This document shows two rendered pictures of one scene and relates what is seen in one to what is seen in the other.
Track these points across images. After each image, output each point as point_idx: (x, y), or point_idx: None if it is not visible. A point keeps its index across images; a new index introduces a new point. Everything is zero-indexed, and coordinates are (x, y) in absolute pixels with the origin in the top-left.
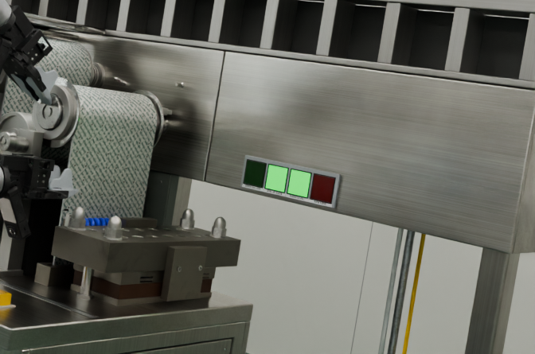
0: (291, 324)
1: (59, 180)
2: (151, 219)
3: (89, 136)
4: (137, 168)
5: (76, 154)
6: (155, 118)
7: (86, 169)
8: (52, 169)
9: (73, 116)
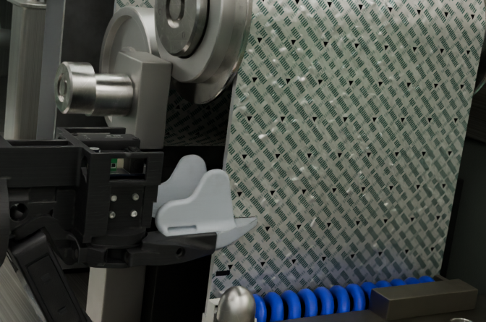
0: None
1: (188, 206)
2: (462, 288)
3: (286, 74)
4: (429, 150)
5: (249, 126)
6: (482, 19)
7: (280, 163)
8: (158, 179)
9: (235, 19)
